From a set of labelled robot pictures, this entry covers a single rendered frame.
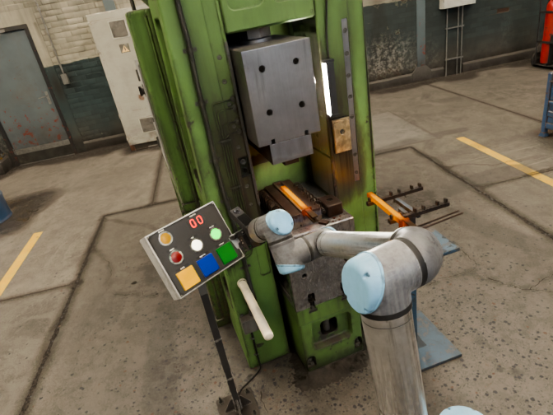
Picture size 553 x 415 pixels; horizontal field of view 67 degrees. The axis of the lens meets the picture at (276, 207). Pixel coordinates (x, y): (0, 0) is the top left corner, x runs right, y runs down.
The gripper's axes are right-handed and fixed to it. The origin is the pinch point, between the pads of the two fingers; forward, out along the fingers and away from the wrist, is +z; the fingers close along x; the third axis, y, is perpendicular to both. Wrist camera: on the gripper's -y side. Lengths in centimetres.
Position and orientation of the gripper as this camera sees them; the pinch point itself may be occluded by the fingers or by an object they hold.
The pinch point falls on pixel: (231, 235)
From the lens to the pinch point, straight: 170.6
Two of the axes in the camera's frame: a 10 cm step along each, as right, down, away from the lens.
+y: 4.9, 8.7, 0.5
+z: -5.2, 2.5, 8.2
